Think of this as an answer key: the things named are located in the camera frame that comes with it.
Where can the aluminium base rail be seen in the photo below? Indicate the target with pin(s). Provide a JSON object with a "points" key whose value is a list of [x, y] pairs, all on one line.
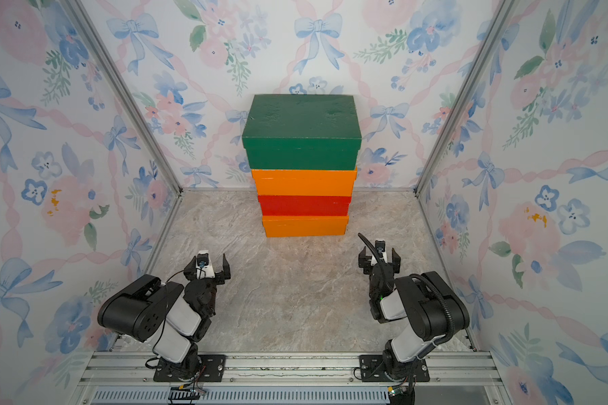
{"points": [[293, 378]]}

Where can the corner aluminium post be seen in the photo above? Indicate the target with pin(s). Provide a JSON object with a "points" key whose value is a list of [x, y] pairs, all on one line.
{"points": [[78, 15], [494, 33]]}

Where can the connector board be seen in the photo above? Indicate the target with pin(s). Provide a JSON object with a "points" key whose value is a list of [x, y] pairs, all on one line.
{"points": [[183, 395], [401, 395]]}

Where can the left corner aluminium post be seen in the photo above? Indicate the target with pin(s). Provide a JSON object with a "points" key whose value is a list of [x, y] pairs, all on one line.
{"points": [[78, 15]]}

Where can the green shoebox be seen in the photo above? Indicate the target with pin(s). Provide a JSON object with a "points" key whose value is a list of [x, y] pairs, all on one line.
{"points": [[295, 132]]}

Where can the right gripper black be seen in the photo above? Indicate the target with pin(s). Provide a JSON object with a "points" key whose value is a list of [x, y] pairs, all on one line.
{"points": [[365, 262]]}

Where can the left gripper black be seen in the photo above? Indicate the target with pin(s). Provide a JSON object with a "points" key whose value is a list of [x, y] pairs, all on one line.
{"points": [[192, 280]]}

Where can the right connector board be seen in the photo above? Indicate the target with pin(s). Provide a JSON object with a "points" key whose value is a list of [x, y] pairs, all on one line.
{"points": [[401, 395]]}

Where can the orange shoebox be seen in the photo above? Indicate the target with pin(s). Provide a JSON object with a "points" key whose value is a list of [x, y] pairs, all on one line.
{"points": [[301, 226], [316, 183]]}

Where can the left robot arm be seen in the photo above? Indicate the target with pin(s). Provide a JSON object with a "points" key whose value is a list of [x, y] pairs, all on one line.
{"points": [[175, 316]]}

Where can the left connector board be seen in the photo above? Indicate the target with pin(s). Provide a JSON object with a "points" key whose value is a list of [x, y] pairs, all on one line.
{"points": [[183, 395]]}

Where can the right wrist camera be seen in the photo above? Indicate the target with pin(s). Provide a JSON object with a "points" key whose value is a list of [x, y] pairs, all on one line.
{"points": [[380, 246]]}

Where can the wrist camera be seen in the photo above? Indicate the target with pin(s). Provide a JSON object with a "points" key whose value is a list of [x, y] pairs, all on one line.
{"points": [[203, 267], [380, 246]]}

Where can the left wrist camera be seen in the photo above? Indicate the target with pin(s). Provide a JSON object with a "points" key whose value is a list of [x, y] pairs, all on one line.
{"points": [[203, 267]]}

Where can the red shoebox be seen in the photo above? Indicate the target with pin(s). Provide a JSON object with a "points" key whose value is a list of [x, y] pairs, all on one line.
{"points": [[304, 205]]}

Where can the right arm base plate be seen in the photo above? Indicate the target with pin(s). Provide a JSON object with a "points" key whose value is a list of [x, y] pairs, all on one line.
{"points": [[380, 368]]}

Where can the right corner aluminium post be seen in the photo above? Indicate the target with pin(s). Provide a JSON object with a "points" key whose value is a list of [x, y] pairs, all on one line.
{"points": [[494, 33]]}

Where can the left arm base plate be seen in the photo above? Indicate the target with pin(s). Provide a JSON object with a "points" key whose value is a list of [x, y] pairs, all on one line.
{"points": [[195, 367]]}

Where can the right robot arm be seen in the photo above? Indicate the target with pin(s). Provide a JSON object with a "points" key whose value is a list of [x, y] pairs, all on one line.
{"points": [[431, 309]]}

